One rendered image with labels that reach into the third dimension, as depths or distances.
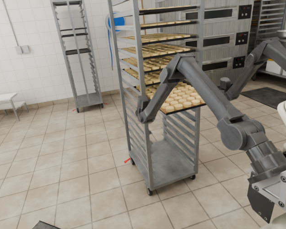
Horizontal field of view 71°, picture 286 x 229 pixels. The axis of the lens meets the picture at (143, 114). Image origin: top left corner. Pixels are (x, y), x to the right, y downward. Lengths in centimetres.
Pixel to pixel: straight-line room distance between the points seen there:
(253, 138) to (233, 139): 5
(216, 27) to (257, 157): 354
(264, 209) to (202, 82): 50
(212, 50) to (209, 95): 336
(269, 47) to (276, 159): 61
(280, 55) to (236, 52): 333
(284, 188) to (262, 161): 7
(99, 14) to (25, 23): 131
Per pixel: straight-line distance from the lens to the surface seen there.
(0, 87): 470
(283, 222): 93
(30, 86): 457
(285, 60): 106
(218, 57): 415
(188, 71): 78
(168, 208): 188
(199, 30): 150
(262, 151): 62
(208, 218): 185
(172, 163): 206
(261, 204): 89
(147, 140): 152
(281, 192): 63
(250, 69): 121
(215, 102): 69
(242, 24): 438
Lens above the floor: 145
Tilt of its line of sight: 25 degrees down
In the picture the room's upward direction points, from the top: 5 degrees counter-clockwise
